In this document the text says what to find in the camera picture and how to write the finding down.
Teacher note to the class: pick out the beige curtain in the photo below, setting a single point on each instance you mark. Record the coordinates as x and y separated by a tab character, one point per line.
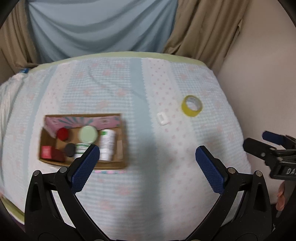
16	44
206	30

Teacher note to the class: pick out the beige curtain left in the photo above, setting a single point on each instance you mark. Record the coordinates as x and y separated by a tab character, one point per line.
16	44

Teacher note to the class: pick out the beige curtain right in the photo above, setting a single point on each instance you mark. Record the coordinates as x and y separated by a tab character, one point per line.
206	30

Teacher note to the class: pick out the pale green lidded jar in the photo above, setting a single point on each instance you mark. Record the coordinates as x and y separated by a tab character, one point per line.
88	134

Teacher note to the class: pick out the cardboard box with pink flap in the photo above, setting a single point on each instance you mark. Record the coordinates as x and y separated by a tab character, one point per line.
74	122

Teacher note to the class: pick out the pale green mattress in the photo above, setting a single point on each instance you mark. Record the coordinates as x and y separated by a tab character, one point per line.
115	56

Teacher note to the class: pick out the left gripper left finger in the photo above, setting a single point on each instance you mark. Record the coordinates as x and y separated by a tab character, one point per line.
53	211

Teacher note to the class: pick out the person's right hand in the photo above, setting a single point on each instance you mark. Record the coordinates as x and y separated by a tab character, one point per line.
281	200

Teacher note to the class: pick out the light blue curtain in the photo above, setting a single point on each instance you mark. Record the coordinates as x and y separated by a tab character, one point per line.
66	29

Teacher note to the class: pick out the red capped bottle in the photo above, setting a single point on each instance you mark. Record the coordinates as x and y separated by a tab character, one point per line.
62	134

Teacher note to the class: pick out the white green labelled tube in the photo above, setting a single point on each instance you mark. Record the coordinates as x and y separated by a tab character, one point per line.
106	144

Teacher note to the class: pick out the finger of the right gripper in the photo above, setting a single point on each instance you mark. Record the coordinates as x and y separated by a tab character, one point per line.
285	141
263	151

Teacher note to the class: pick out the small red box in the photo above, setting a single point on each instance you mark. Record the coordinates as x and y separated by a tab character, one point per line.
52	154

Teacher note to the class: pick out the green labelled white bottle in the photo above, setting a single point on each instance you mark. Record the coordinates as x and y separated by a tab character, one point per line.
80	148

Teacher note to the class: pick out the yellow tape roll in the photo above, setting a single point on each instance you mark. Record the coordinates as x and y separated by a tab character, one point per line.
191	106

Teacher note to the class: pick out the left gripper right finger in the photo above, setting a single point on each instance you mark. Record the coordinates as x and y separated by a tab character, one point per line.
242	210

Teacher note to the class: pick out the black jar with black lid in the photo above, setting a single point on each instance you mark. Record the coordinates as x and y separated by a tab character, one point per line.
70	150

